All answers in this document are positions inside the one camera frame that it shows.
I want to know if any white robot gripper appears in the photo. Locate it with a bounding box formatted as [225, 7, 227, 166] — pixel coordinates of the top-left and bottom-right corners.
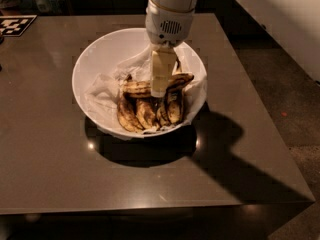
[145, 0, 194, 98]

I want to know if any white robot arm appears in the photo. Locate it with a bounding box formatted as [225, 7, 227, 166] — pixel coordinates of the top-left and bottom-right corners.
[145, 0, 197, 98]

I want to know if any white bowl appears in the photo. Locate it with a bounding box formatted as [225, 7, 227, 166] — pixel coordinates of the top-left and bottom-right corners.
[72, 28, 207, 140]

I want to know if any white paper towel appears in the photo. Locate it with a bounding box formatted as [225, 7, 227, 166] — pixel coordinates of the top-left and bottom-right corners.
[84, 47, 206, 138]

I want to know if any black white fiducial marker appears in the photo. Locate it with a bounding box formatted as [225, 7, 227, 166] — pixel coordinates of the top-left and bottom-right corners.
[0, 15, 37, 37]

